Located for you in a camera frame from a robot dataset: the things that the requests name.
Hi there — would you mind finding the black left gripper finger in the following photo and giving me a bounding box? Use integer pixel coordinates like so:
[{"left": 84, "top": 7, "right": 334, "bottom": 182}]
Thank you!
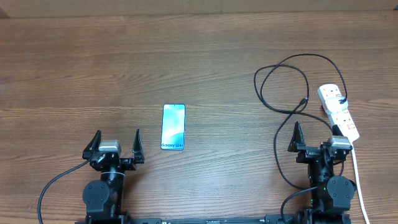
[
  {"left": 132, "top": 129, "right": 144, "bottom": 158},
  {"left": 83, "top": 130, "right": 101, "bottom": 152}
]

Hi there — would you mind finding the Samsung Galaxy smartphone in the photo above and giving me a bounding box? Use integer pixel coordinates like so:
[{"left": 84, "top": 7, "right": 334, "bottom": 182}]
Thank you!
[{"left": 160, "top": 104, "right": 186, "bottom": 151}]

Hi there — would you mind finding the black USB charging cable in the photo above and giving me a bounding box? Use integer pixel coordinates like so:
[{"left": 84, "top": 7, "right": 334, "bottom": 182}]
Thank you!
[{"left": 253, "top": 53, "right": 348, "bottom": 190}]

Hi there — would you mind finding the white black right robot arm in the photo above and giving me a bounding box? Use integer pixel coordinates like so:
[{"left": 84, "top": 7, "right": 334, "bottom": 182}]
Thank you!
[{"left": 281, "top": 122, "right": 357, "bottom": 224}]

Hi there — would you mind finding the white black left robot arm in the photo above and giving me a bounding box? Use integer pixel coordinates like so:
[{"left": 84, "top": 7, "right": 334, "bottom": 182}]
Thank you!
[{"left": 82, "top": 130, "right": 145, "bottom": 223}]

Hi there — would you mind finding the white charger plug adapter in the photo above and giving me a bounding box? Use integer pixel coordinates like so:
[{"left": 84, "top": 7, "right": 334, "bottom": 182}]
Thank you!
[{"left": 323, "top": 96, "right": 348, "bottom": 114}]

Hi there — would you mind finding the white power strip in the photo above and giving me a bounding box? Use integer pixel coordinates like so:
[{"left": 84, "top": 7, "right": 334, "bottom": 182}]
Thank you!
[{"left": 317, "top": 84, "right": 359, "bottom": 142}]

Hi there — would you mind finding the white power strip cord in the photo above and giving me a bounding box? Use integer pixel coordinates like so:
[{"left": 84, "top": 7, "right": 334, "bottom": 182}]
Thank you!
[{"left": 350, "top": 141, "right": 371, "bottom": 224}]

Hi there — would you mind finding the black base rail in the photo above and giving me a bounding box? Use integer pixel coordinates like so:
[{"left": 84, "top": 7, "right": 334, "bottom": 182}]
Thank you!
[{"left": 75, "top": 215, "right": 351, "bottom": 224}]

